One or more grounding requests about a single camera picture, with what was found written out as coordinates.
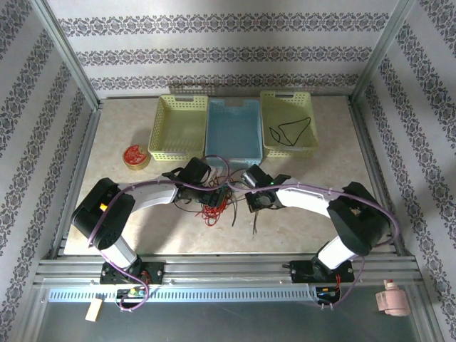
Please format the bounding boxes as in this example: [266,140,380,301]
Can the thin red cable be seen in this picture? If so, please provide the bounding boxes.
[194,202,229,227]
[202,206,226,226]

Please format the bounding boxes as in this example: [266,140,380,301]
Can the yellow plastic basket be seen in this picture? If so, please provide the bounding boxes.
[147,94,209,162]
[259,90,320,159]

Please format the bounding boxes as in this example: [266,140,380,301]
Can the blue plastic basket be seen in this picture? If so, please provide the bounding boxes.
[204,98,264,168]

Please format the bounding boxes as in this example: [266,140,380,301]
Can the round red gold tin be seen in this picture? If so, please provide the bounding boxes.
[122,145,152,171]

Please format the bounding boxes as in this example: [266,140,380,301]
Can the small circuit board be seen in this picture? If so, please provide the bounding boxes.
[316,286,342,299]
[116,287,147,301]

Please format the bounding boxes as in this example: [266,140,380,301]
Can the grey metal plate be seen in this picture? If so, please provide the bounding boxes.
[21,284,434,342]

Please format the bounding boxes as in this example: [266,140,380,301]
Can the small tan wooden block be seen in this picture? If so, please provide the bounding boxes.
[85,298,103,323]

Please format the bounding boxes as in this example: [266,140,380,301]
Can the pink plastic bottle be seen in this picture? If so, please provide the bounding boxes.
[376,279,410,317]

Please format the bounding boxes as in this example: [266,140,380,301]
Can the aluminium mounting rail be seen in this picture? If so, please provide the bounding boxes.
[33,253,425,286]

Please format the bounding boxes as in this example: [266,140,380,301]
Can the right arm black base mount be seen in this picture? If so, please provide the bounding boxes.
[281,259,356,284]

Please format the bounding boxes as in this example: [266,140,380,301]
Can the slotted grey cable duct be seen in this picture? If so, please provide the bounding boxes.
[48,286,320,304]

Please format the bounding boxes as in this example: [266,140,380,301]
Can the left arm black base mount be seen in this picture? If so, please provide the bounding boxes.
[99,261,167,285]

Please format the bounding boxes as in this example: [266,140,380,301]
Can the aluminium side rail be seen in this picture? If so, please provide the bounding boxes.
[347,101,407,257]
[49,103,104,259]

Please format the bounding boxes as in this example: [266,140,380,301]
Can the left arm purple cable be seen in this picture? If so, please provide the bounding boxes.
[87,155,232,314]

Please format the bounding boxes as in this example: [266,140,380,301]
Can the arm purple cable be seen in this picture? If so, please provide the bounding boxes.
[227,181,400,311]
[87,155,232,314]

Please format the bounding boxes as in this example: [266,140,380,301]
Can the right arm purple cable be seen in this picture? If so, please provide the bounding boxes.
[227,181,400,311]

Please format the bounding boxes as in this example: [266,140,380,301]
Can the aluminium frame post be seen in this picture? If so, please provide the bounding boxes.
[351,0,418,104]
[30,0,103,111]

